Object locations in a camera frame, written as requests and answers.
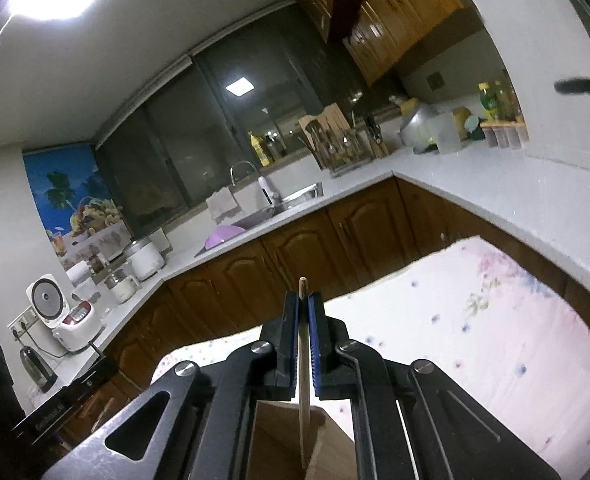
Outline wooden chopstick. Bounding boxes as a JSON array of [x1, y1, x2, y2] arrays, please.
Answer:
[[297, 276, 310, 471]]

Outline kitchen faucet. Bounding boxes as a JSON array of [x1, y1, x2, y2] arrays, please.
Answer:
[[229, 160, 261, 186]]

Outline dish rack with utensils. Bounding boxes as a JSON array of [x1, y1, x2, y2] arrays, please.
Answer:
[[298, 103, 391, 178]]

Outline wooden utensil holder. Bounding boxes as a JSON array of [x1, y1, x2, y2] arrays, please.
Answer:
[[246, 401, 358, 480]]

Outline white rice cooker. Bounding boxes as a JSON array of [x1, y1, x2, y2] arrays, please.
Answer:
[[26, 274, 104, 353]]

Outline floral white tablecloth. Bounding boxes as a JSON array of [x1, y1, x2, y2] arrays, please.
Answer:
[[149, 236, 590, 480]]

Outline small white steel pot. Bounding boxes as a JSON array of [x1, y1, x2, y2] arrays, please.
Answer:
[[104, 269, 140, 304]]

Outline white round cooker pot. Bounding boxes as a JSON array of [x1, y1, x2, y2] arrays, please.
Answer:
[[124, 236, 165, 282]]

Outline purple basin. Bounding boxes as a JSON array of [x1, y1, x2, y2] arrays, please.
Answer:
[[204, 224, 245, 250]]

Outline tropical fruit poster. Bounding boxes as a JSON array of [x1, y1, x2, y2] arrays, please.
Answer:
[[23, 144, 132, 270]]

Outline grey dish towel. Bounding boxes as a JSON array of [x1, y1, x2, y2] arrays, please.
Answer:
[[206, 186, 240, 222]]

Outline yellow bottle on windowsill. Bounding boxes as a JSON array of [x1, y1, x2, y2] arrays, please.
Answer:
[[247, 131, 273, 167]]

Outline steel mixing bowl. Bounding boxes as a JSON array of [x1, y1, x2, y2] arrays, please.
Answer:
[[399, 98, 438, 154]]

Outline green soda bottle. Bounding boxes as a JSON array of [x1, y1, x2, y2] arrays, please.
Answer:
[[478, 81, 501, 122]]

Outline upper wooden cabinets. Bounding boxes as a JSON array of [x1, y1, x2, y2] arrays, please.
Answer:
[[297, 0, 470, 84]]

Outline black wok with handle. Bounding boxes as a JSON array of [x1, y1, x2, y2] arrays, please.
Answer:
[[554, 78, 590, 96]]

